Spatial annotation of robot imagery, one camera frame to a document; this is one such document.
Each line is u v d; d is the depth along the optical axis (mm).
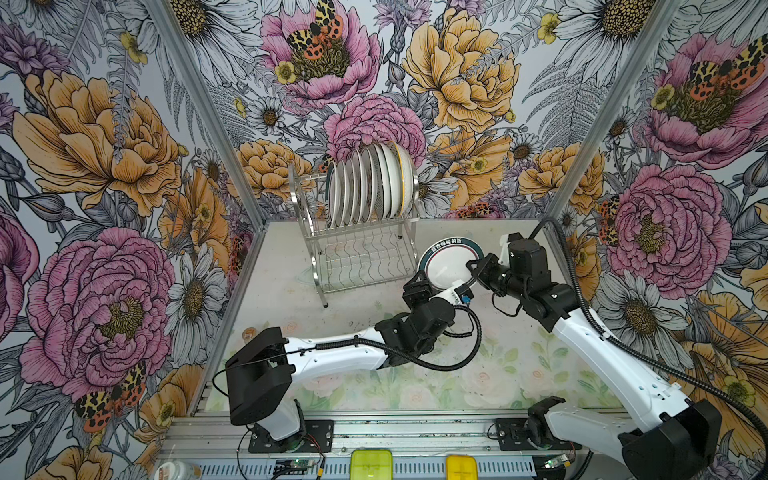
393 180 730
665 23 726
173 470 617
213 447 730
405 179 731
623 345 452
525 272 571
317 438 736
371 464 696
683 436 377
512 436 736
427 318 557
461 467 704
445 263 829
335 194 730
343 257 1046
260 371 453
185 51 778
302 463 711
